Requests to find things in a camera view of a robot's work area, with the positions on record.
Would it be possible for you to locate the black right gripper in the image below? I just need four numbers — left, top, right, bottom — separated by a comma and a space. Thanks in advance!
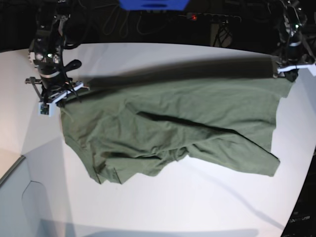
25, 73, 74, 104

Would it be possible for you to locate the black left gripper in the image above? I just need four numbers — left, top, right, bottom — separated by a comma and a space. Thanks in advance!
272, 42, 316, 67

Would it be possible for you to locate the green t-shirt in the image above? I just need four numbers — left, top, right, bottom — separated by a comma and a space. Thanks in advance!
60, 68, 294, 184

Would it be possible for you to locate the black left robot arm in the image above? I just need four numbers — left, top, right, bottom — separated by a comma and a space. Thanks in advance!
275, 0, 316, 73

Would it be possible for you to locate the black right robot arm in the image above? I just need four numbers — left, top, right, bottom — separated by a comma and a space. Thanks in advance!
25, 0, 81, 105

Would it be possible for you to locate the black power strip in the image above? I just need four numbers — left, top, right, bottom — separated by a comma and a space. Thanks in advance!
179, 12, 241, 23

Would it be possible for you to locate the blue plastic box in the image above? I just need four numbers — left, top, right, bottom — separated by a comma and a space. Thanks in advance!
119, 0, 189, 11

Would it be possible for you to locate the black cable bundle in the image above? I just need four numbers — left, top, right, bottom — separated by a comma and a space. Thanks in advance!
213, 22, 234, 47

